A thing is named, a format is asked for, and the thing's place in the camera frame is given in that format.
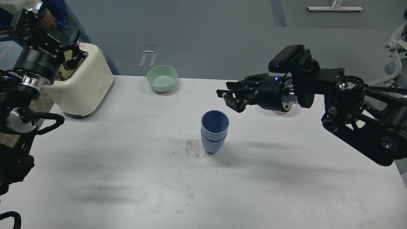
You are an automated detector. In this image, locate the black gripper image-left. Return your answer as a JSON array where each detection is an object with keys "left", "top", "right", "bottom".
[{"left": 8, "top": 3, "right": 83, "bottom": 85}]

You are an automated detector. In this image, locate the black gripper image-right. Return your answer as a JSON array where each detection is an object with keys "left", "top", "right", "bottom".
[{"left": 216, "top": 73, "right": 298, "bottom": 113}]

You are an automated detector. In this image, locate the blue cup starting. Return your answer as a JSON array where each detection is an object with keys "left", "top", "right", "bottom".
[
  {"left": 201, "top": 132, "right": 227, "bottom": 155},
  {"left": 201, "top": 110, "right": 230, "bottom": 142}
]

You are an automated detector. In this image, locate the front bread slice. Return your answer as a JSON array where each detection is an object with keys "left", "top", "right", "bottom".
[{"left": 56, "top": 50, "right": 84, "bottom": 81}]

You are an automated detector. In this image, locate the pink bowl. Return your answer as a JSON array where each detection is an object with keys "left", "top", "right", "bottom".
[{"left": 273, "top": 104, "right": 298, "bottom": 115}]

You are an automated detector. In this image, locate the checkered beige cloth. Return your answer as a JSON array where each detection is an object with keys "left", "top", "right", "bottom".
[{"left": 0, "top": 88, "right": 54, "bottom": 147}]

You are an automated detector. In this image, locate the cream toaster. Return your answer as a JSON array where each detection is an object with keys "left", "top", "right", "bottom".
[{"left": 42, "top": 43, "right": 114, "bottom": 119}]

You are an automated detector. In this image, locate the green bowl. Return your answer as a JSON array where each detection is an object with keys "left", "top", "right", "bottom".
[{"left": 147, "top": 66, "right": 178, "bottom": 93}]

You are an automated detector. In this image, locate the metal floor plate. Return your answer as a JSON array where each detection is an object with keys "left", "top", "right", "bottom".
[{"left": 139, "top": 44, "right": 157, "bottom": 67}]

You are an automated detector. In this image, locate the white stand base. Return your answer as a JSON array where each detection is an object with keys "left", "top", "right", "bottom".
[{"left": 307, "top": 0, "right": 363, "bottom": 12}]

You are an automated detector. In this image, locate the black camera box on wrist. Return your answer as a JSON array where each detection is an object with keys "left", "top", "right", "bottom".
[{"left": 268, "top": 45, "right": 321, "bottom": 73}]

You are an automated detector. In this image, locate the white chair frame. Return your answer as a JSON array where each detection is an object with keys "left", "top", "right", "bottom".
[{"left": 367, "top": 20, "right": 406, "bottom": 86}]

